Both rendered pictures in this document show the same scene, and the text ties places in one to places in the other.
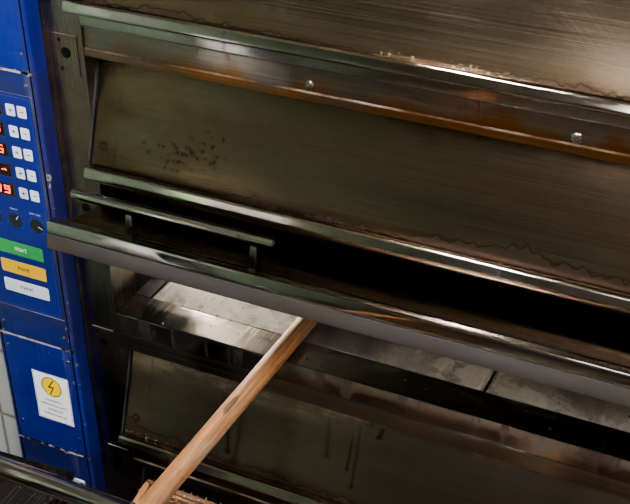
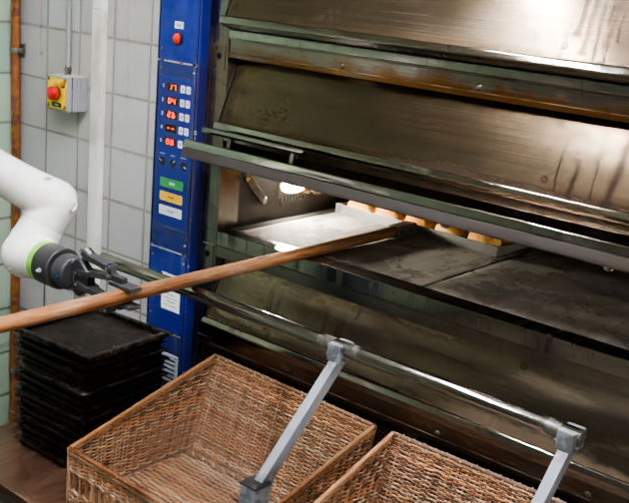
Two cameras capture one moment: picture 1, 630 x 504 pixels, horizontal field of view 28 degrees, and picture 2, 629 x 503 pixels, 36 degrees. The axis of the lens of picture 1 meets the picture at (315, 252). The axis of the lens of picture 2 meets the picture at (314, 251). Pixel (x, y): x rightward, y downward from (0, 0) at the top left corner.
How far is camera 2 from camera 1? 99 cm
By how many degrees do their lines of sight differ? 20
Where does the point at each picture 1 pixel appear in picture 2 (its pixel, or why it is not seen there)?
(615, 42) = (500, 23)
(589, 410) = (485, 301)
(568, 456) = (463, 318)
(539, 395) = (457, 292)
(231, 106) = (301, 86)
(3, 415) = (141, 314)
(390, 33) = (384, 26)
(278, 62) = (326, 51)
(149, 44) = (263, 47)
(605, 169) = (495, 112)
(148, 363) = not seen: hidden behind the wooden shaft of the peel
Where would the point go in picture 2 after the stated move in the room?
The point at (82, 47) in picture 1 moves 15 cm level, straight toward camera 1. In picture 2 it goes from (228, 51) to (220, 56)
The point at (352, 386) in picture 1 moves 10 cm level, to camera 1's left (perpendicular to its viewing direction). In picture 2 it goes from (342, 274) to (302, 268)
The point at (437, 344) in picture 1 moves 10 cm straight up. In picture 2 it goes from (379, 200) to (384, 153)
